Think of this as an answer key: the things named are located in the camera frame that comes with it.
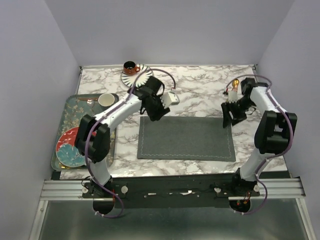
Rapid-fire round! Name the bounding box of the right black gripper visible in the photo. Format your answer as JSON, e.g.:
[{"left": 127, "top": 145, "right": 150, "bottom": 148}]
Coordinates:
[{"left": 219, "top": 97, "right": 254, "bottom": 129}]

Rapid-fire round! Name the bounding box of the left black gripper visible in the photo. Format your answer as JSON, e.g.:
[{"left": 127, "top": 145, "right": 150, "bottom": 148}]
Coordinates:
[{"left": 145, "top": 93, "right": 171, "bottom": 123}]

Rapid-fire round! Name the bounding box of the grey cloth napkin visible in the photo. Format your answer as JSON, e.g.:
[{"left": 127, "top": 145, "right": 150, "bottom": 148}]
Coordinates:
[{"left": 137, "top": 116, "right": 236, "bottom": 162}]

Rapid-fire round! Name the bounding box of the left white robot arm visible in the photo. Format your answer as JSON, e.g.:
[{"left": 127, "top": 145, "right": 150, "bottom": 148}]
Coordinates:
[{"left": 74, "top": 76, "right": 180, "bottom": 198}]

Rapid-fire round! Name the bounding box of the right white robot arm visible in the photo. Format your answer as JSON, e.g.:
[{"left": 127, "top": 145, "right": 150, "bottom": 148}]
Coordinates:
[{"left": 221, "top": 74, "right": 298, "bottom": 196}]

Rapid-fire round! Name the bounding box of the gold spoon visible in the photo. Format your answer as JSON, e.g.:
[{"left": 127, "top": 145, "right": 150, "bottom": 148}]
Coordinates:
[{"left": 231, "top": 78, "right": 240, "bottom": 92}]

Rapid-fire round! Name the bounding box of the white striped saucer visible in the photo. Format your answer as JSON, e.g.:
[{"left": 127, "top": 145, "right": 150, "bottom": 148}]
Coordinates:
[{"left": 120, "top": 63, "right": 154, "bottom": 88}]

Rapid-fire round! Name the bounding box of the red and black cup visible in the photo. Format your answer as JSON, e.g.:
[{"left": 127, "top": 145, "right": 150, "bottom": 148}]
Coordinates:
[{"left": 123, "top": 61, "right": 141, "bottom": 76}]

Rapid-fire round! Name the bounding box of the white and green cup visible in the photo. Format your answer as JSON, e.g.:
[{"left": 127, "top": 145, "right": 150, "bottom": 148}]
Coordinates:
[{"left": 97, "top": 93, "right": 118, "bottom": 111}]

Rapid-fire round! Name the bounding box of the silver spoon on tray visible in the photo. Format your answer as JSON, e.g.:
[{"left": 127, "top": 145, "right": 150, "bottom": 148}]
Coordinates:
[{"left": 86, "top": 98, "right": 95, "bottom": 115}]

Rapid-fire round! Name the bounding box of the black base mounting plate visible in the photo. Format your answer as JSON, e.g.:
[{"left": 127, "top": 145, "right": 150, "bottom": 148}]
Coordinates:
[{"left": 82, "top": 171, "right": 263, "bottom": 210}]

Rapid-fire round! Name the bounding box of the red and blue plate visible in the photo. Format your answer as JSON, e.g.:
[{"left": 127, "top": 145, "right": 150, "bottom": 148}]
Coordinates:
[{"left": 55, "top": 127, "right": 86, "bottom": 168}]

